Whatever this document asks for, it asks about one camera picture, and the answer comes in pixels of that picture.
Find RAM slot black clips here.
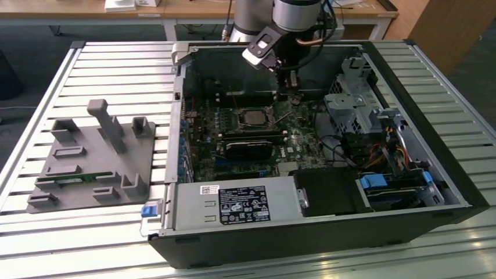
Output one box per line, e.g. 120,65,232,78
221,134,286,139

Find green RAM stick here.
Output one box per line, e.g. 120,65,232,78
36,171,116,187

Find wooden desk white frame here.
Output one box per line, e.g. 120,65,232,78
0,0,400,41

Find silver power supply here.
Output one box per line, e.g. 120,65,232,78
169,177,305,233

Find silver green CPU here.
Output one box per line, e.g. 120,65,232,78
240,110,270,125

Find grey case handle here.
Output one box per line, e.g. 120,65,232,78
169,42,198,67

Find yellow red wire bundle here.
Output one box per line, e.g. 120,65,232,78
364,124,412,169

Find black plastic shroud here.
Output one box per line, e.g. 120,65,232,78
292,167,364,218

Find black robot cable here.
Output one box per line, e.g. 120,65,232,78
296,0,338,70

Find grey parts rack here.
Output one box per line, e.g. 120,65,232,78
25,98,156,214

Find large white box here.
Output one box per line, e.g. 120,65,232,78
104,0,137,13

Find green motherboard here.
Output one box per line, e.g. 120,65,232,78
181,92,330,183

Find silver chipset heatsink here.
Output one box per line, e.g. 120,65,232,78
277,162,302,177

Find silver metal drive cage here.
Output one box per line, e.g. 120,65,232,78
322,56,400,137

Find CPU socket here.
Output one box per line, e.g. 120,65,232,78
234,106,280,131

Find blue disk carrier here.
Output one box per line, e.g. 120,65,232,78
358,173,422,209

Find wooden cabinet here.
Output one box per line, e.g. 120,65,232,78
381,0,496,76

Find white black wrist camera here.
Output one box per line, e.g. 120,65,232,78
241,26,282,72

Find black PC case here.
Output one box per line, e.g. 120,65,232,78
145,39,489,270

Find white paper sheets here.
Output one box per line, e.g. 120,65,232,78
337,0,382,10

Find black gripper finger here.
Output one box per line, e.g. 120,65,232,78
288,69,301,101
278,69,289,101

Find black graphics card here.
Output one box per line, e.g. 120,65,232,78
222,140,274,163

